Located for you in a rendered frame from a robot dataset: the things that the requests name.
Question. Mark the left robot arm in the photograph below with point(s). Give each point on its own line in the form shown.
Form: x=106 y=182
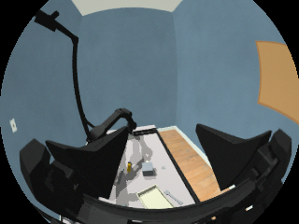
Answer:
x=100 y=131

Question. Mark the beige shallow open tray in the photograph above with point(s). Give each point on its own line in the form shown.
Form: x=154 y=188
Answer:
x=153 y=198

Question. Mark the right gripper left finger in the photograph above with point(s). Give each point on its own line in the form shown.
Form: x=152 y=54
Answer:
x=97 y=162

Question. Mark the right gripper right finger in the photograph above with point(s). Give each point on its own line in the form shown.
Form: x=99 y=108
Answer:
x=228 y=155

